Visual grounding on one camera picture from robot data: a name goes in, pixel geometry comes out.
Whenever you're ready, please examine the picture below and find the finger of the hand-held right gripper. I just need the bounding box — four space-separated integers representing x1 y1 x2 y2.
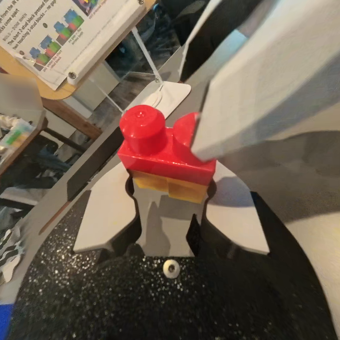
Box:
191 0 340 162
179 0 223 83

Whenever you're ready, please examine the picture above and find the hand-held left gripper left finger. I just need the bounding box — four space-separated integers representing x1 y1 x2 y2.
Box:
73 169 142 253

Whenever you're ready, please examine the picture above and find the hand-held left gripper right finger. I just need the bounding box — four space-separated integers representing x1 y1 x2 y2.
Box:
186 170 270 257

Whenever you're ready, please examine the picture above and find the yellow one-stud block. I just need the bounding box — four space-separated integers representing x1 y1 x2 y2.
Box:
168 179 208 204
131 170 170 193

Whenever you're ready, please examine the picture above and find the red two-stud block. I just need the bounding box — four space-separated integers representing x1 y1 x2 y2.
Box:
118 104 217 192

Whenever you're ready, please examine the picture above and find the acrylic sign stand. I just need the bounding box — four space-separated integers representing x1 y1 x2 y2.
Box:
0 0 192 117

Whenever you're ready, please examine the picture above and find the wooden desk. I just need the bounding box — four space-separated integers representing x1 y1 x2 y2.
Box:
0 0 158 140

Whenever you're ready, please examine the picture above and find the printed instruction sheet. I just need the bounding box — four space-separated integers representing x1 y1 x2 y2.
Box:
0 0 145 91

